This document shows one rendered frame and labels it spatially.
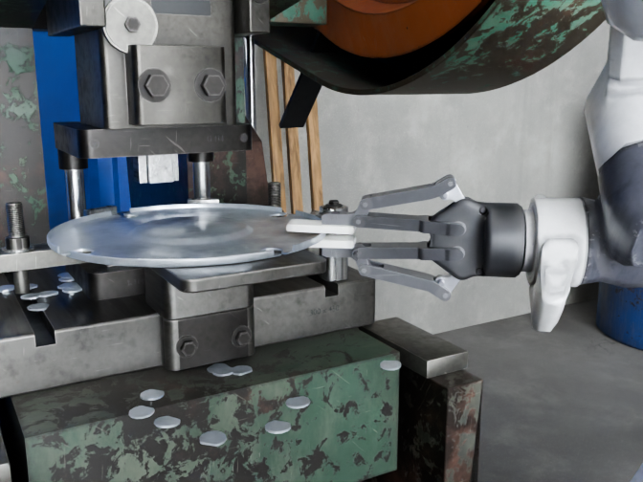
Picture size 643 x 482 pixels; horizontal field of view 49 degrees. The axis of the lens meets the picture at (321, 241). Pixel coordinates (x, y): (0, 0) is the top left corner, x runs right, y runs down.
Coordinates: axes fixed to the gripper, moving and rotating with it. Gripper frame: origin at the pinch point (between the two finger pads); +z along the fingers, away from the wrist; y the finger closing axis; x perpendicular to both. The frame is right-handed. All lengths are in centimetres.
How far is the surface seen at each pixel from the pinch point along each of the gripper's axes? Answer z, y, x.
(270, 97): 31, 10, -122
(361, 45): -0.9, 20.2, -34.9
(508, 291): -47, -69, -208
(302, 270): 0.2, -0.9, 11.1
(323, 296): 0.7, -9.3, -7.4
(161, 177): 20.2, 4.3, -8.1
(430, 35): -10.6, 20.9, -22.3
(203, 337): 11.6, -10.2, 4.9
